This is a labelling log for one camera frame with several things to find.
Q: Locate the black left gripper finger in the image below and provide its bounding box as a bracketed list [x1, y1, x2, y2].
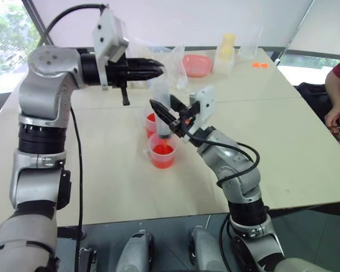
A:
[127, 57, 166, 71]
[128, 69, 164, 82]

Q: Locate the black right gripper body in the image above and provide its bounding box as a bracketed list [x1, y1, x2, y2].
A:
[171, 101, 201, 139]

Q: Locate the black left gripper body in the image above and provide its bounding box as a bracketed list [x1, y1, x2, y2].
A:
[104, 57, 144, 107]

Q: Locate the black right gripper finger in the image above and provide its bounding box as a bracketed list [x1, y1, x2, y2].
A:
[169, 94, 188, 114]
[149, 99, 179, 133]

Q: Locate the clear plastic syringe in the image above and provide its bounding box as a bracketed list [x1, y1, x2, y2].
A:
[151, 75, 172, 143]

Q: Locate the clear cup with red liquid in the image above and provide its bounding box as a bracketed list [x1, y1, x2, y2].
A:
[143, 112, 160, 140]
[142, 132, 179, 170]

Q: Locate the bystander bare hand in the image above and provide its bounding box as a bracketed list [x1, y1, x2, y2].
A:
[325, 104, 340, 133]

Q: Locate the clear plastic bag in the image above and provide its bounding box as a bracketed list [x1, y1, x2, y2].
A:
[169, 42, 190, 91]
[126, 36, 154, 89]

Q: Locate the pink plastic bowl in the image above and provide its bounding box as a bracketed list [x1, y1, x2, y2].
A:
[182, 54, 214, 78]

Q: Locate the clear plastic measuring beaker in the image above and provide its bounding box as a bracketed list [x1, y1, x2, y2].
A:
[239, 26, 265, 60]

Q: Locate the silver rounded robot leg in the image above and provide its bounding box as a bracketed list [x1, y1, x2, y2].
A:
[188, 226, 229, 272]
[114, 228, 155, 272]

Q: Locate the black bag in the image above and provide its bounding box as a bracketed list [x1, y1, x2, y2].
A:
[295, 81, 334, 126]

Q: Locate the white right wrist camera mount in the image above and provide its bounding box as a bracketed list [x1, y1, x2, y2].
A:
[182, 84, 216, 143]

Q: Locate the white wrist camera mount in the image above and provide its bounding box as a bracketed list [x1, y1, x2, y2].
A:
[182, 84, 216, 143]
[91, 6, 130, 91]

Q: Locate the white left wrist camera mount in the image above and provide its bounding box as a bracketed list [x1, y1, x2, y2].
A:
[91, 6, 130, 91]

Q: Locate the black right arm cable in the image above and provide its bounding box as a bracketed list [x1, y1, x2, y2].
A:
[185, 130, 261, 257]

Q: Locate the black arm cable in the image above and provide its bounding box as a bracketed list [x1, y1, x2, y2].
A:
[185, 130, 261, 257]
[38, 3, 108, 256]

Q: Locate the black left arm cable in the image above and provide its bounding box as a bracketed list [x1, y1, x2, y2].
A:
[38, 3, 108, 256]

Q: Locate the black metal bracket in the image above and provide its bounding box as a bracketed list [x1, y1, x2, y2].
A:
[77, 246, 98, 272]

